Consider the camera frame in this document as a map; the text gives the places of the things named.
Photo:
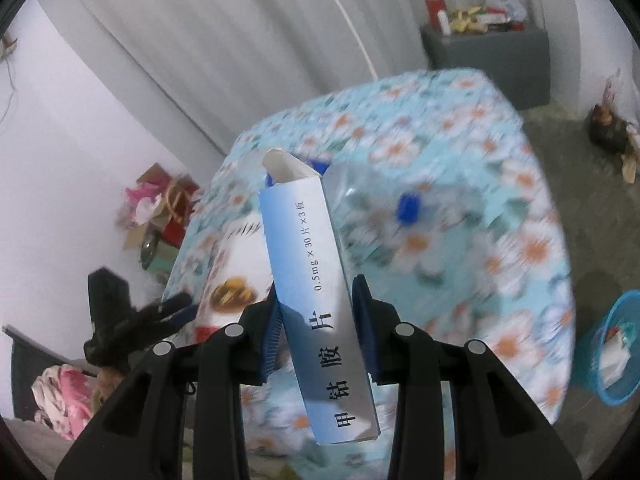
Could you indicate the black furniture panel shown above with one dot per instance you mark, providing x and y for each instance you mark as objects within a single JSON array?
[{"x": 27, "y": 375}]

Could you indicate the beige small object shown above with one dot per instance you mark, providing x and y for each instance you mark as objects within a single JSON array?
[{"x": 629, "y": 167}]

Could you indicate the pink clothes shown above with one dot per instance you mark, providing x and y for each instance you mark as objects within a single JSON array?
[{"x": 65, "y": 400}]

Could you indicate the crumpled white paper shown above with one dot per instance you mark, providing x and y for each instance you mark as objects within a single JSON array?
[{"x": 615, "y": 357}]

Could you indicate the red gift box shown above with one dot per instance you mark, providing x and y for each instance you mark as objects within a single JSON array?
[{"x": 185, "y": 185}]

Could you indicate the pile of snack packets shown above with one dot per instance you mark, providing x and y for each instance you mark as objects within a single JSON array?
[{"x": 475, "y": 19}]

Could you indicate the person's left forearm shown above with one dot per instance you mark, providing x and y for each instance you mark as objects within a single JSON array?
[{"x": 109, "y": 382}]

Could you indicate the white blue medicine box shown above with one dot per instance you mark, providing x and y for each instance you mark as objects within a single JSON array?
[{"x": 310, "y": 260}]

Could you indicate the white box with golden print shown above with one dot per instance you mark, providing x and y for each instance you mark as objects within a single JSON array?
[{"x": 230, "y": 270}]

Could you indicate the white curtain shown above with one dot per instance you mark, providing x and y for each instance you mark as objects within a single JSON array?
[{"x": 200, "y": 35}]

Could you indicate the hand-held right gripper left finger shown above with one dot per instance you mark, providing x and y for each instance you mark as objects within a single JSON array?
[{"x": 270, "y": 340}]

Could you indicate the blue bottle cap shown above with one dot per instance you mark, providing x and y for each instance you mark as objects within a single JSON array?
[{"x": 319, "y": 164}]

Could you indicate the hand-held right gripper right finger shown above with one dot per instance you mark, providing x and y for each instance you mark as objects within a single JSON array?
[{"x": 362, "y": 330}]

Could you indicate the red thermos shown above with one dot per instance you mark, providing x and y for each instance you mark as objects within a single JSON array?
[{"x": 433, "y": 10}]

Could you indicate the blue plastic basket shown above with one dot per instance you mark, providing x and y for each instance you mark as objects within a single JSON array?
[{"x": 595, "y": 360}]

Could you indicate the grey cabinet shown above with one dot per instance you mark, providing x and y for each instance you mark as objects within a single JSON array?
[{"x": 490, "y": 65}]

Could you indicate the white thin stick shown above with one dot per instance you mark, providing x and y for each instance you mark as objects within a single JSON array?
[{"x": 350, "y": 20}]

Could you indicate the grey bedding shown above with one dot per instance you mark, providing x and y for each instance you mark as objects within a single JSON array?
[{"x": 30, "y": 450}]

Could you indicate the table with patterned cloth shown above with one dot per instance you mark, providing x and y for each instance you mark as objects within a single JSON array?
[{"x": 450, "y": 135}]

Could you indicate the small white bottle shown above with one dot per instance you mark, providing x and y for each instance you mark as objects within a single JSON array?
[{"x": 444, "y": 22}]

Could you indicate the clear plastic bottle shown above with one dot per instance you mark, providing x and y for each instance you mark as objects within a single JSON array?
[{"x": 370, "y": 205}]

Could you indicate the brown cardboard piece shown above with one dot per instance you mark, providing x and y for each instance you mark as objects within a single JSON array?
[{"x": 137, "y": 235}]

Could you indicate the dark bag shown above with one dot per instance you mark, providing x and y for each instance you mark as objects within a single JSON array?
[{"x": 610, "y": 130}]

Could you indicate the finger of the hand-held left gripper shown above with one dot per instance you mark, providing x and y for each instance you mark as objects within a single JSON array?
[
  {"x": 177, "y": 321},
  {"x": 162, "y": 306}
]

